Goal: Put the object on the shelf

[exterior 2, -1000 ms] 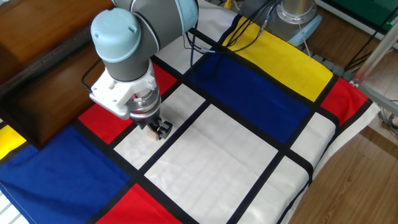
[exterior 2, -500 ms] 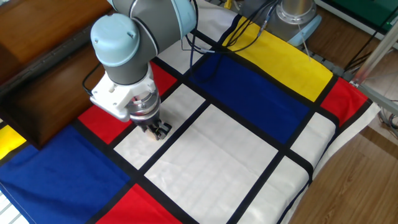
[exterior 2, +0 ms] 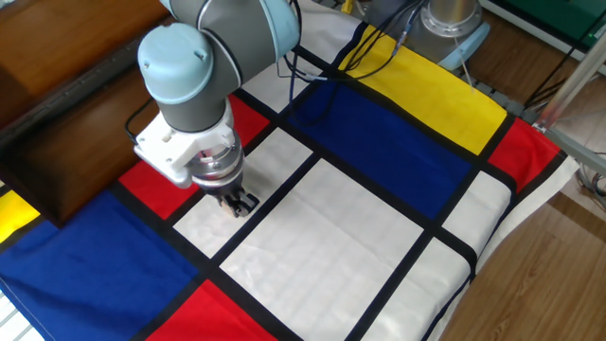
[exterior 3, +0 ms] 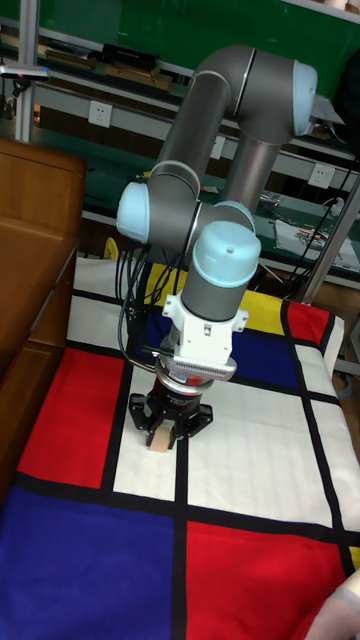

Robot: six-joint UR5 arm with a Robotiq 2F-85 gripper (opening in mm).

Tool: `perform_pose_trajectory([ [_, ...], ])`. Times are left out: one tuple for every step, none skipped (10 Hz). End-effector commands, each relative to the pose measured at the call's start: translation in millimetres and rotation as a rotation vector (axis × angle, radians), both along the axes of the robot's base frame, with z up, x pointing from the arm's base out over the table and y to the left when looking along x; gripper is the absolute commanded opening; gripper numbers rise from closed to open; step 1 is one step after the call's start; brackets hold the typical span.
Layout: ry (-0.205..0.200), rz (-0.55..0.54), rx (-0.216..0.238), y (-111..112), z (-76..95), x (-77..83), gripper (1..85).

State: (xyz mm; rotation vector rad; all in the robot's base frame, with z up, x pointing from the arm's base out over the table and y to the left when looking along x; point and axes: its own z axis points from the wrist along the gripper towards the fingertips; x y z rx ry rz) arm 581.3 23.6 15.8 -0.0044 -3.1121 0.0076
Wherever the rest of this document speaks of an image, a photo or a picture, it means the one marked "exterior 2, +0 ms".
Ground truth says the aluminium frame bar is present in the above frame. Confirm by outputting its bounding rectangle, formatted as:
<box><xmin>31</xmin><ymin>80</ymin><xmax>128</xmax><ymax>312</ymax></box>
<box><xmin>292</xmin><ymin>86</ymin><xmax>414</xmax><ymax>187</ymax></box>
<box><xmin>544</xmin><ymin>127</ymin><xmax>606</xmax><ymax>176</ymax></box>

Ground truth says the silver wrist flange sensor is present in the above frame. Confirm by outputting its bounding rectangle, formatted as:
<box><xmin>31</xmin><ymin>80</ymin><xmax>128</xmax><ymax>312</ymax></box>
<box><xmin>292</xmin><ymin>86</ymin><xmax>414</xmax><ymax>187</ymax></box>
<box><xmin>188</xmin><ymin>144</ymin><xmax>245</xmax><ymax>191</ymax></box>

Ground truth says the white slatted panel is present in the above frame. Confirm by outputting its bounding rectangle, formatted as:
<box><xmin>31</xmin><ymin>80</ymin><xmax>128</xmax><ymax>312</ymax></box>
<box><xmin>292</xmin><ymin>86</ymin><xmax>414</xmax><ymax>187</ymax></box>
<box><xmin>0</xmin><ymin>288</ymin><xmax>46</xmax><ymax>341</ymax></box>

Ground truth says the grey cable duct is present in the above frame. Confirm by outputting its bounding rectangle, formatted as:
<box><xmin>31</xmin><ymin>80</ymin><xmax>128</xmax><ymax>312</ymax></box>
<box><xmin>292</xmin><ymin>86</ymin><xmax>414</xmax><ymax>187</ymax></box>
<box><xmin>456</xmin><ymin>70</ymin><xmax>526</xmax><ymax>117</ymax></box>

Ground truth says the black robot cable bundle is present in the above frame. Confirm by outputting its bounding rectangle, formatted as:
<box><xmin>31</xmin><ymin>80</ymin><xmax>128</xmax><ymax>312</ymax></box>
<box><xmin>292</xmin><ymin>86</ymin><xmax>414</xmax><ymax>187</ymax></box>
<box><xmin>124</xmin><ymin>0</ymin><xmax>427</xmax><ymax>143</ymax></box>

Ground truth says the brown wooden shelf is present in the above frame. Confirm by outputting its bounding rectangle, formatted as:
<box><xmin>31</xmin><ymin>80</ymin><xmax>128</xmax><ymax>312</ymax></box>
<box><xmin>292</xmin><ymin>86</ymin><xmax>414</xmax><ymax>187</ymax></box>
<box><xmin>0</xmin><ymin>0</ymin><xmax>190</xmax><ymax>229</ymax></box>

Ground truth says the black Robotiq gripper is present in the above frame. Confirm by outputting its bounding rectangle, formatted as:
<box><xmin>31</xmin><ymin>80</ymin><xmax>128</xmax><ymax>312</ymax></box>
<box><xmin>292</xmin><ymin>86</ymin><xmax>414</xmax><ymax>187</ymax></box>
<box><xmin>203</xmin><ymin>176</ymin><xmax>261</xmax><ymax>219</ymax></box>

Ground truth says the Mondrian pattern tablecloth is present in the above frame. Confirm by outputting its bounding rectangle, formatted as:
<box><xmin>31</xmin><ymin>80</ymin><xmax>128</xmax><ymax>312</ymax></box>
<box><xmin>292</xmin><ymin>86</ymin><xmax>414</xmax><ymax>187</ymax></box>
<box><xmin>0</xmin><ymin>0</ymin><xmax>581</xmax><ymax>341</ymax></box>

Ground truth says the grey cable bunch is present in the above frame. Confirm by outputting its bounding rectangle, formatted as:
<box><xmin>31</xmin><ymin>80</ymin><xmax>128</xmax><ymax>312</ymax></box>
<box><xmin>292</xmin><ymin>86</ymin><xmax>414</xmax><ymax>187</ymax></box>
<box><xmin>575</xmin><ymin>163</ymin><xmax>606</xmax><ymax>212</ymax></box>

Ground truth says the aluminium frame post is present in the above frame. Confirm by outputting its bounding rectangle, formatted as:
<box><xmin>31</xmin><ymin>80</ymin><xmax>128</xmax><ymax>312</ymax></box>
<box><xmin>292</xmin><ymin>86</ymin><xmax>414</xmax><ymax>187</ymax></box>
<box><xmin>534</xmin><ymin>32</ymin><xmax>606</xmax><ymax>132</ymax></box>

